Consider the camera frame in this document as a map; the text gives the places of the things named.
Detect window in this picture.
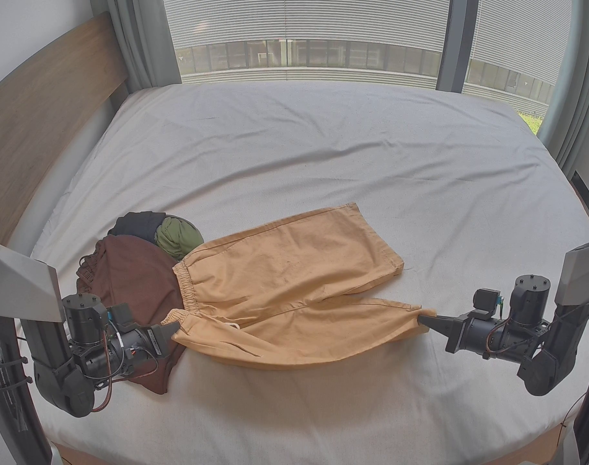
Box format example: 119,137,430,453
160,0,575,124

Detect bed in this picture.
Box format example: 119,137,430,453
0,12,589,465

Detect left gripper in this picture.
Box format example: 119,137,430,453
108,324,173,374

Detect green garment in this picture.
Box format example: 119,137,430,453
155,215,206,262

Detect grey-green curtain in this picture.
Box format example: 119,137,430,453
86,0,183,93
537,0,589,175

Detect black garment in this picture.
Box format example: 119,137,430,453
108,211,166,245

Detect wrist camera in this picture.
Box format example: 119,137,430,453
107,304,141,336
471,289,499,321

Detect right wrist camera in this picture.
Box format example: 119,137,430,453
471,289,499,321

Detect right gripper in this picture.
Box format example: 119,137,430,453
446,314,507,357

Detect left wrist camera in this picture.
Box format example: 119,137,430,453
107,304,141,336

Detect tan shorts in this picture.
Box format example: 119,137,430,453
167,202,438,371

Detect brown shorts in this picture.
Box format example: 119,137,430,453
75,234,186,396

